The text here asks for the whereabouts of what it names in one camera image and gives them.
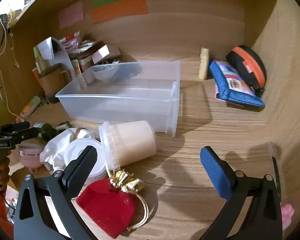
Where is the pink sticky note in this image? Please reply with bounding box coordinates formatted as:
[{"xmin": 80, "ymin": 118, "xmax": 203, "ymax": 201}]
[{"xmin": 59, "ymin": 0, "xmax": 85, "ymax": 28}]

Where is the person's left hand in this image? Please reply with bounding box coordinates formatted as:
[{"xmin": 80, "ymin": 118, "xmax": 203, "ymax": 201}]
[{"xmin": 0, "ymin": 164, "xmax": 11, "ymax": 188}]

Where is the clear plastic storage bin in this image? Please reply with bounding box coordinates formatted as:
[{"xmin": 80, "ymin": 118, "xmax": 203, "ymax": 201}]
[{"xmin": 55, "ymin": 60, "xmax": 181, "ymax": 137}]

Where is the orange sticky note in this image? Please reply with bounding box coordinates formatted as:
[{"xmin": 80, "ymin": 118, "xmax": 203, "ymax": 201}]
[{"xmin": 91, "ymin": 0, "xmax": 148, "ymax": 24}]

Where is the pink fluffy object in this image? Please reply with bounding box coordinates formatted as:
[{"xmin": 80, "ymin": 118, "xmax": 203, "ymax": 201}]
[{"xmin": 281, "ymin": 204, "xmax": 295, "ymax": 231}]

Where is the white file holder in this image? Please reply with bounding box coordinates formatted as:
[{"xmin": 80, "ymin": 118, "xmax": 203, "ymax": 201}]
[{"xmin": 50, "ymin": 39, "xmax": 77, "ymax": 78}]

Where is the blue patterned pencil case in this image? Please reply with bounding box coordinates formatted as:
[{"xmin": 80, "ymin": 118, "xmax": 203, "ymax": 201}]
[{"xmin": 209, "ymin": 59, "xmax": 265, "ymax": 108}]

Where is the white cloth pouch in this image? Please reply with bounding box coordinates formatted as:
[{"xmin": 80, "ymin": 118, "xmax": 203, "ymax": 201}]
[{"xmin": 39, "ymin": 127, "xmax": 95, "ymax": 173}]

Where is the orange green tube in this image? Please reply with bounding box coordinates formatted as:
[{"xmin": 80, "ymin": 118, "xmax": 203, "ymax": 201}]
[{"xmin": 19, "ymin": 96, "xmax": 41, "ymax": 119}]

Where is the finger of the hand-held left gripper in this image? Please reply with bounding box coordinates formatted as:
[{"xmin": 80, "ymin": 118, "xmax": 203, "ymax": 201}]
[
  {"xmin": 6, "ymin": 127, "xmax": 41, "ymax": 143},
  {"xmin": 0, "ymin": 121, "xmax": 31, "ymax": 133}
]

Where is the cream lotion tube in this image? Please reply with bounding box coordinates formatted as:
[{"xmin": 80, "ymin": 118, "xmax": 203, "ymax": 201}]
[{"xmin": 199, "ymin": 47, "xmax": 210, "ymax": 80}]

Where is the dark barcode card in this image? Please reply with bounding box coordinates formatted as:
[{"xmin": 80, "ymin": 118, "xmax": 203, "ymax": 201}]
[{"xmin": 56, "ymin": 121, "xmax": 73, "ymax": 131}]

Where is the pink round gadget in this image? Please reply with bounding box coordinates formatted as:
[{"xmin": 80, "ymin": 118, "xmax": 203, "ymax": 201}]
[{"xmin": 18, "ymin": 142, "xmax": 45, "ymax": 173}]

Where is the wooden desktop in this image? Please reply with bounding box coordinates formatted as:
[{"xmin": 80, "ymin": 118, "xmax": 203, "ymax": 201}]
[{"xmin": 5, "ymin": 52, "xmax": 290, "ymax": 240}]

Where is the red white tube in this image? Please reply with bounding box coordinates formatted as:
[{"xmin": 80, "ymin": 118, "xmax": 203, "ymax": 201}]
[{"xmin": 59, "ymin": 31, "xmax": 81, "ymax": 46}]

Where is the pink flat pouch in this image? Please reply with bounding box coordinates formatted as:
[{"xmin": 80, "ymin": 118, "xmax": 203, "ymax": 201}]
[{"xmin": 215, "ymin": 84, "xmax": 225, "ymax": 101}]

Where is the cream plastic jar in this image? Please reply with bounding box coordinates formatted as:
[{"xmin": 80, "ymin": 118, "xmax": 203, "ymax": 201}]
[{"xmin": 99, "ymin": 120, "xmax": 157, "ymax": 171}]

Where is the black orange zipper case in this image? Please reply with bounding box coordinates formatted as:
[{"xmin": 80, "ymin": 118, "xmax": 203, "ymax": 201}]
[{"xmin": 226, "ymin": 45, "xmax": 267, "ymax": 97}]

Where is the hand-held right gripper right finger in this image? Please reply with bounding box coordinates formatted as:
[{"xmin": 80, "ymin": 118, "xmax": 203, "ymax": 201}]
[{"xmin": 192, "ymin": 146, "xmax": 283, "ymax": 240}]

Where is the brown mug with lid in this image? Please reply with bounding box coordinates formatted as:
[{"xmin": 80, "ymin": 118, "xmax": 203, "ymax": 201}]
[{"xmin": 37, "ymin": 64, "xmax": 72, "ymax": 103}]

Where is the green sticky note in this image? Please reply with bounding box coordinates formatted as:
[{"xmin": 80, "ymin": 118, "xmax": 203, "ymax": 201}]
[{"xmin": 92, "ymin": 0, "xmax": 132, "ymax": 8}]

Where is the green gourd ornament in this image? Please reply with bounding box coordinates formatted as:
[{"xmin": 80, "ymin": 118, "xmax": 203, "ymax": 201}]
[{"xmin": 34, "ymin": 123, "xmax": 65, "ymax": 140}]

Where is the small white cardboard box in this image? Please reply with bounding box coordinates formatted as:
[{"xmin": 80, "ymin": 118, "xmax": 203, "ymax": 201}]
[{"xmin": 92, "ymin": 44, "xmax": 121, "ymax": 65}]

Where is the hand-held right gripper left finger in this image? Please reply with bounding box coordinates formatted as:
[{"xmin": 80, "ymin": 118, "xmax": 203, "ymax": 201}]
[{"xmin": 14, "ymin": 145, "xmax": 98, "ymax": 240}]

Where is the red velvet pouch gold trim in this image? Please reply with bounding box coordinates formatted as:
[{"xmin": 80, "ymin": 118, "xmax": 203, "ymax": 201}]
[{"xmin": 76, "ymin": 169, "xmax": 150, "ymax": 239}]

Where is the stack of books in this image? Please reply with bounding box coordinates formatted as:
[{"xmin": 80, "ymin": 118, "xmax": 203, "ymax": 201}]
[{"xmin": 69, "ymin": 39, "xmax": 103, "ymax": 78}]

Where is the folded white paper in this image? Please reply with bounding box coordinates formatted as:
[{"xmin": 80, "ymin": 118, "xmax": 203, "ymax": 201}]
[{"xmin": 37, "ymin": 37, "xmax": 56, "ymax": 60}]

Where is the white round container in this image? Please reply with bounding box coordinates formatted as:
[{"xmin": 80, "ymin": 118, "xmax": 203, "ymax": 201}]
[{"xmin": 64, "ymin": 139, "xmax": 107, "ymax": 180}]

